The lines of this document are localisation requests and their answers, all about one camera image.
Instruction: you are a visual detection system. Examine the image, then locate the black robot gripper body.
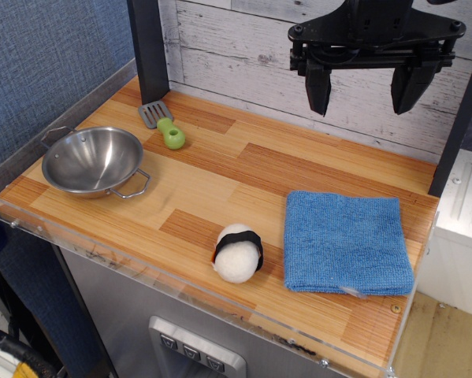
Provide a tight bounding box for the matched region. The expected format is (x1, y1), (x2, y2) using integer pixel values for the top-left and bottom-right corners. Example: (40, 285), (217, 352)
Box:
(288, 1), (466, 75)

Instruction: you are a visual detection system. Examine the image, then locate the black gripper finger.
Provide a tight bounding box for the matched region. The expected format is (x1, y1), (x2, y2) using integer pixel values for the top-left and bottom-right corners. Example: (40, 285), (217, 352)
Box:
(391, 60), (440, 115)
(305, 63), (332, 116)

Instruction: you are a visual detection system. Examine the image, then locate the white sushi with black band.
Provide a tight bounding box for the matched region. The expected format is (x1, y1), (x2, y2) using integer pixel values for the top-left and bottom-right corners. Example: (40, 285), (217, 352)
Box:
(211, 223), (264, 284)

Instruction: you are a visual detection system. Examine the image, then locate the blue folded cloth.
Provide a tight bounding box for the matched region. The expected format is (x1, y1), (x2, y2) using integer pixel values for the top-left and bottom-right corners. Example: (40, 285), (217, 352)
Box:
(284, 191), (414, 296)

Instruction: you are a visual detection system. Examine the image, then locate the white ribbed side appliance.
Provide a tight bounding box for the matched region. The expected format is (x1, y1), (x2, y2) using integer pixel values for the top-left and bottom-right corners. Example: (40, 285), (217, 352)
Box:
(418, 150), (472, 314)

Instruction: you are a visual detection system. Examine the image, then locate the clear acrylic front guard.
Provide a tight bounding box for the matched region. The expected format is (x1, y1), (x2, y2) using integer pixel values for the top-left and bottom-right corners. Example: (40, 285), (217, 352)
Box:
(0, 190), (441, 378)

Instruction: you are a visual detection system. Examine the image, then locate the silver dispenser button panel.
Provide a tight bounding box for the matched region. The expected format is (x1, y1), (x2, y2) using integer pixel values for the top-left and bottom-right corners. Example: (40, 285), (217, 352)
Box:
(148, 316), (247, 377)

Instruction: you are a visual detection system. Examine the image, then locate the stainless steel toy cabinet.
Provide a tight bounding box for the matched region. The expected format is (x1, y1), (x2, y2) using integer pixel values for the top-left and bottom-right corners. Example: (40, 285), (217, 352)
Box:
(58, 244), (362, 378)

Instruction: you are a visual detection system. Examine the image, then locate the yellow object at corner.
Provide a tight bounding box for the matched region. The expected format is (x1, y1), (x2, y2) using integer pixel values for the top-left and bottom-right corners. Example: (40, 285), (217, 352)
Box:
(12, 362), (39, 378)

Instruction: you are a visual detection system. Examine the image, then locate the dark right vertical post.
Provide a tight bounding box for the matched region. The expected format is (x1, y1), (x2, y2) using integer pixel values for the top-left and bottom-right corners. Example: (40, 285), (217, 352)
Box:
(428, 0), (472, 198)

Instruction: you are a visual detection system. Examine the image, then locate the dark vertical post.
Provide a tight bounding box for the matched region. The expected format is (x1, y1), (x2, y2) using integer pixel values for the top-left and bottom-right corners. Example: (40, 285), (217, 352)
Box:
(127, 0), (170, 104)
(428, 0), (472, 198)

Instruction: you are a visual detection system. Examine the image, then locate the green handled grey spatula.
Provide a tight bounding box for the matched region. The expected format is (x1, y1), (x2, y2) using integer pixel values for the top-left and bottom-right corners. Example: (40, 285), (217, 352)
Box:
(138, 101), (186, 150)

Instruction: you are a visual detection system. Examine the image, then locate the dark left vertical post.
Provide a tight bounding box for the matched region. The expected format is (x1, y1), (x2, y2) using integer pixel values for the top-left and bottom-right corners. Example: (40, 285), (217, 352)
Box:
(127, 0), (170, 104)

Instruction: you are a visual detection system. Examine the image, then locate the stainless steel bowl with handles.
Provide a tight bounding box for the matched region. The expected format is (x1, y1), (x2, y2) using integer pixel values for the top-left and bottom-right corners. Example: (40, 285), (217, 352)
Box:
(41, 126), (151, 199)

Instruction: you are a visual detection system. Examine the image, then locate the black braided cable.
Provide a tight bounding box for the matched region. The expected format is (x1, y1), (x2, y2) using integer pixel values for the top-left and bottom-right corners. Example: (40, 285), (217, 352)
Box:
(0, 334), (58, 378)

